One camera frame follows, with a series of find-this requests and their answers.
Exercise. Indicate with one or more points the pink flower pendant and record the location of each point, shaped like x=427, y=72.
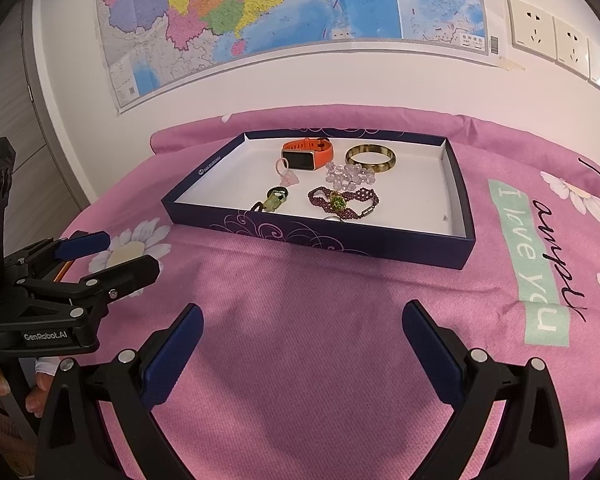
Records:
x=289, y=179

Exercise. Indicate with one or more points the green jade pendant charm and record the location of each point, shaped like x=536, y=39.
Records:
x=272, y=202

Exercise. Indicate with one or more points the navy floral gift box tray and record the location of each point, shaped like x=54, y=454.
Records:
x=410, y=195

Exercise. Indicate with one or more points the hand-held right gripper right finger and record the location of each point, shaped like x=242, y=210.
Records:
x=430, y=345

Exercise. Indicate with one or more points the orange smart band watch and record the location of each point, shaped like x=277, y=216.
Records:
x=300, y=160

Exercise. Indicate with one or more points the grey door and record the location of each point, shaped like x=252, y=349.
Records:
x=10, y=100

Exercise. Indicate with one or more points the colourful wall map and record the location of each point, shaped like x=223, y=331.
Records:
x=280, y=5

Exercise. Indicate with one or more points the tortoiseshell bangle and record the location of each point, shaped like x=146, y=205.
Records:
x=380, y=167

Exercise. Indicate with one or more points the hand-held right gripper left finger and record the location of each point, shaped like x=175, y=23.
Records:
x=172, y=355

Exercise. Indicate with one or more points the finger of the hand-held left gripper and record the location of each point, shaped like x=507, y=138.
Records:
x=130, y=275
x=82, y=244

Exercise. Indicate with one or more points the pink floral printed blanket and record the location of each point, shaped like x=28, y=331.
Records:
x=305, y=350

